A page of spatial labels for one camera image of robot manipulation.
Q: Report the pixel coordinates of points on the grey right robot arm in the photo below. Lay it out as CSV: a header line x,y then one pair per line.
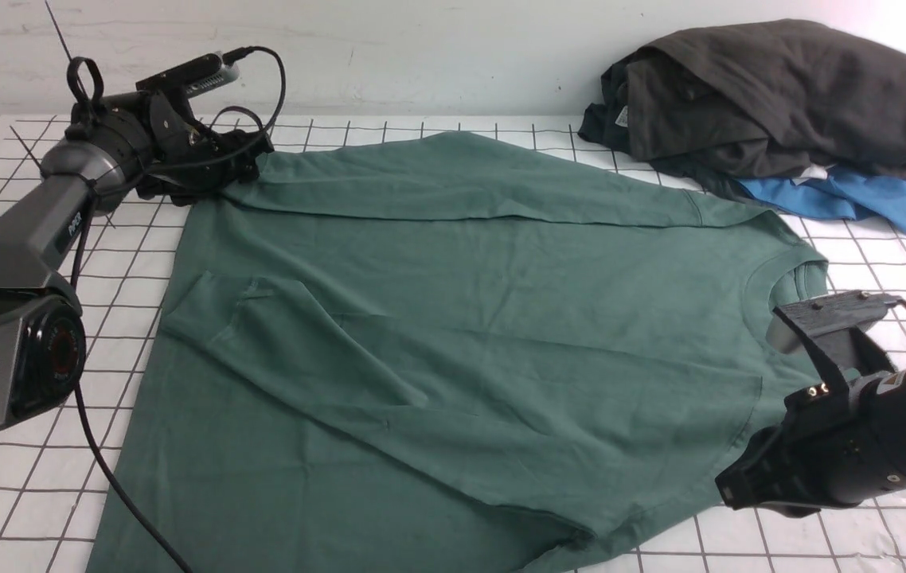
x,y
883,420

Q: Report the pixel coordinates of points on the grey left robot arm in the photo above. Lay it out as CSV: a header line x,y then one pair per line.
x,y
114,144

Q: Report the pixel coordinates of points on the dark grey shirt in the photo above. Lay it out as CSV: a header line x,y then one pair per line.
x,y
764,99

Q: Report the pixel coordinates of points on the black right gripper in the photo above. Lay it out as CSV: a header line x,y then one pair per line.
x,y
811,460

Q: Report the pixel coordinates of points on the white grid tablecloth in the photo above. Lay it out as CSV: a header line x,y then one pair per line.
x,y
52,494

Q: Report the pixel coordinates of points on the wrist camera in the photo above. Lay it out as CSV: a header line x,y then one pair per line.
x,y
832,331
193,78

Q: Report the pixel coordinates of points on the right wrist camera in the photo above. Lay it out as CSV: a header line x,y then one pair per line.
x,y
832,331

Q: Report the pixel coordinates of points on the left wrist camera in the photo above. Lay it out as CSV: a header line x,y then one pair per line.
x,y
193,78

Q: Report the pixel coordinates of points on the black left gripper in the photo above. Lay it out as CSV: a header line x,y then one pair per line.
x,y
192,163

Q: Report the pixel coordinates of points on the blue shirt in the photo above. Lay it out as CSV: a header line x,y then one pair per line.
x,y
843,194

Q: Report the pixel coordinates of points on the dark green shirt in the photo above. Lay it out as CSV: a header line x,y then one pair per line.
x,y
601,126

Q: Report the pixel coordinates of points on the green long-sleeved shirt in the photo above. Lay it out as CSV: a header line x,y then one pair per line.
x,y
455,355

